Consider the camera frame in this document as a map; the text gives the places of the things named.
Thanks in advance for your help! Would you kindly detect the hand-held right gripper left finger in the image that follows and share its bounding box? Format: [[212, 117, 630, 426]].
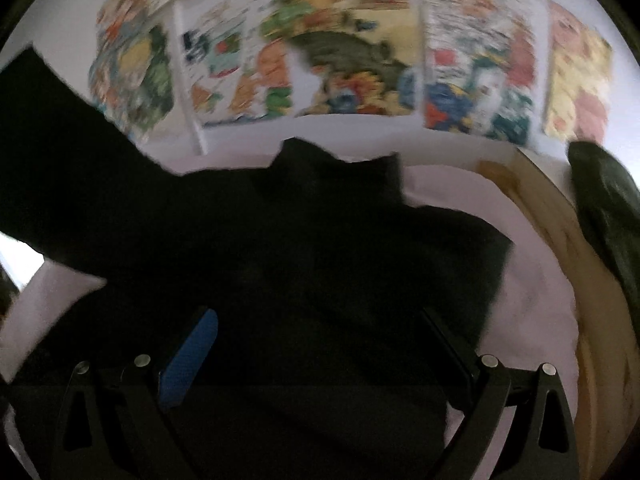
[[50, 306, 219, 480]]

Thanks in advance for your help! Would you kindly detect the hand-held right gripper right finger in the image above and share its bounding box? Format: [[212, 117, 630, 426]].
[[421, 308, 582, 480]]

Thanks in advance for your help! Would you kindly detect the black jacket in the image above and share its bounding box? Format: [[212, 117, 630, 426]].
[[0, 45, 516, 480]]

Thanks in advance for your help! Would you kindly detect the bright window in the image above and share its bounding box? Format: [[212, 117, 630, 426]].
[[0, 232, 47, 292]]

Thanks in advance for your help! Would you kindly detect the dark green garment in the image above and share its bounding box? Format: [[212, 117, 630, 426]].
[[567, 140, 640, 308]]

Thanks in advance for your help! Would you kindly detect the wooden bed frame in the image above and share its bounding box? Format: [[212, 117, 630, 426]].
[[477, 149, 640, 480]]

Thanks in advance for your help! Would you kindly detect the colourful cartoon wall poster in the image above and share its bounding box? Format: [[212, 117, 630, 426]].
[[89, 0, 176, 143]]

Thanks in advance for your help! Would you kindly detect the white cartoon wall poster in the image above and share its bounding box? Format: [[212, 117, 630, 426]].
[[174, 0, 296, 131]]

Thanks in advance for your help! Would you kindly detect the white red blue wall poster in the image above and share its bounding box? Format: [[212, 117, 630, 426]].
[[414, 0, 547, 147]]

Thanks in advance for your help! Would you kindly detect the yellow pink wall poster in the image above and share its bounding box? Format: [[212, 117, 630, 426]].
[[542, 0, 614, 142]]

